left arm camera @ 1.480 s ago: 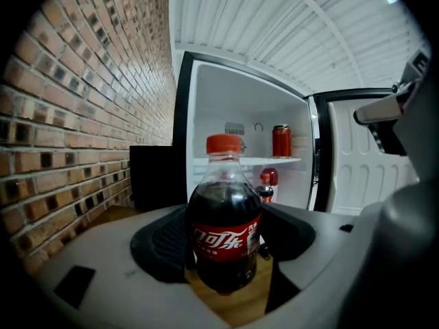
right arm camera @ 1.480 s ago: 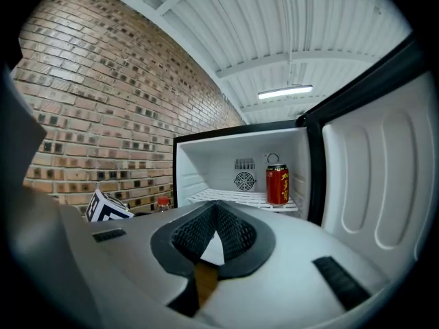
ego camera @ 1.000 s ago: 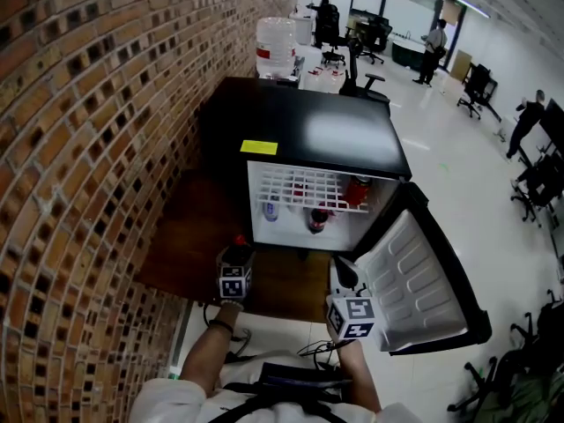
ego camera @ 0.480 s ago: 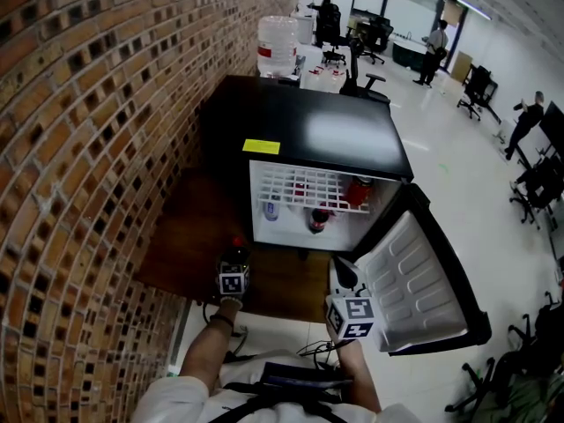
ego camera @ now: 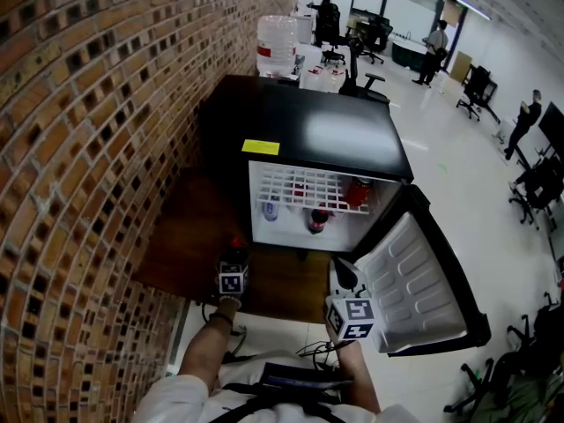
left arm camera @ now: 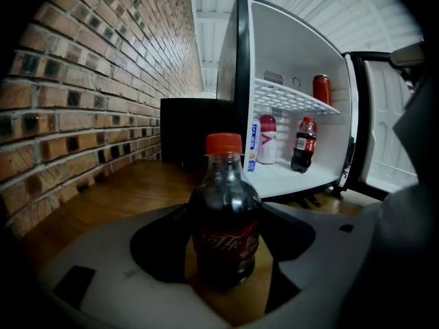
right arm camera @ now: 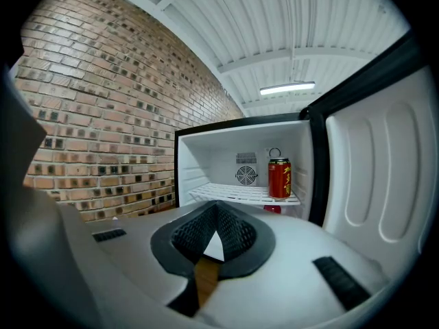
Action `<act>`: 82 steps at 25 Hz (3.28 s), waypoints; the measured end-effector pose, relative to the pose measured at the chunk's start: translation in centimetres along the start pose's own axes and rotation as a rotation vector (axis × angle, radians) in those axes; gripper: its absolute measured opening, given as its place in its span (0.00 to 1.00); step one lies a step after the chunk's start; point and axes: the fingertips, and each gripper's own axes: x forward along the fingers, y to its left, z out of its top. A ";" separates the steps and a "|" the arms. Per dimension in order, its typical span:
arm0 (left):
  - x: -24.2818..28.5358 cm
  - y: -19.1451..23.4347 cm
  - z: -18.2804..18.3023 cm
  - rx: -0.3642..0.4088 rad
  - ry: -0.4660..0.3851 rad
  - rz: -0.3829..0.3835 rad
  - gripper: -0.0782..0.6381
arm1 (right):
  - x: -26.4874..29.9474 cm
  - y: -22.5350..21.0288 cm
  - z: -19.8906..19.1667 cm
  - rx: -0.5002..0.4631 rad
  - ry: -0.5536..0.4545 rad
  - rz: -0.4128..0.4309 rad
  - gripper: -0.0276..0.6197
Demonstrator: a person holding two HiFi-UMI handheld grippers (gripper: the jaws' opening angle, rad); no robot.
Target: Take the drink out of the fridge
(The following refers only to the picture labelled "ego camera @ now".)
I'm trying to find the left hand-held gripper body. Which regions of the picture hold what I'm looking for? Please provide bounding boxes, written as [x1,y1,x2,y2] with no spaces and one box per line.
[218,245,251,300]

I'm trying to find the clear water jug red cap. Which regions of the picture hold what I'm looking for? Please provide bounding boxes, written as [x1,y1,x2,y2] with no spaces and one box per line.
[306,65,347,94]

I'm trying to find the white wire fridge shelf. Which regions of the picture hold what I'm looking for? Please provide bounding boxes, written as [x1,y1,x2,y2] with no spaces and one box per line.
[256,167,371,216]

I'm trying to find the black office chair with armrests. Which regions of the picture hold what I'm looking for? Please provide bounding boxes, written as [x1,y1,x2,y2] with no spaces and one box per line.
[338,37,391,103]

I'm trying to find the person's white shirt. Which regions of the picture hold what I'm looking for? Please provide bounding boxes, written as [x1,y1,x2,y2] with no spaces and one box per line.
[135,373,427,423]

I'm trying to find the black cable bundle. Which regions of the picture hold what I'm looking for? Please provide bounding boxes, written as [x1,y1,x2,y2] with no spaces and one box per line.
[295,340,343,370]

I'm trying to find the large clear water jug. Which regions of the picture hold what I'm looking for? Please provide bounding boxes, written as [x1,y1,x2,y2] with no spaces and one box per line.
[256,14,299,78]

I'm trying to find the black monitor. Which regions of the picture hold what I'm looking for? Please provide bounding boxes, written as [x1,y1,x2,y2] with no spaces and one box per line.
[538,100,564,160]

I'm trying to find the brown cardboard box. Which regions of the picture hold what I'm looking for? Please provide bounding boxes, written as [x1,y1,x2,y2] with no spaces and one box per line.
[449,50,474,84]

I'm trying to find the yellow sticker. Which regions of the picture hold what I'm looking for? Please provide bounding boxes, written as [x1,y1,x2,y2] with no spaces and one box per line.
[241,138,281,155]

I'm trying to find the black chest-worn device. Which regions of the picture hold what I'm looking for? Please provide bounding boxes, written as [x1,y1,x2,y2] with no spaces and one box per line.
[259,360,350,398]

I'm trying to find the black mini fridge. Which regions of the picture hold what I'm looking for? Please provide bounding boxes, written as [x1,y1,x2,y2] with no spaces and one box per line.
[197,75,493,359]

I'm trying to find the dark cola drink bottle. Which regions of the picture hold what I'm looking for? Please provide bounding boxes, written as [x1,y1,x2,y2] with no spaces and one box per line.
[307,208,330,236]

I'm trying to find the person's right forearm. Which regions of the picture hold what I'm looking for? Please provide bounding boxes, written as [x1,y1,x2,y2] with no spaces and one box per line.
[336,340,381,413]

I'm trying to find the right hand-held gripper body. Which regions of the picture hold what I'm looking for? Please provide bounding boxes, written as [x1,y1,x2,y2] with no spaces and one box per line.
[324,257,376,345]

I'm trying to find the person's left forearm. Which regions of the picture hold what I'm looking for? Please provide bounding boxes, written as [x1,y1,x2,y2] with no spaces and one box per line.
[178,298,242,390]

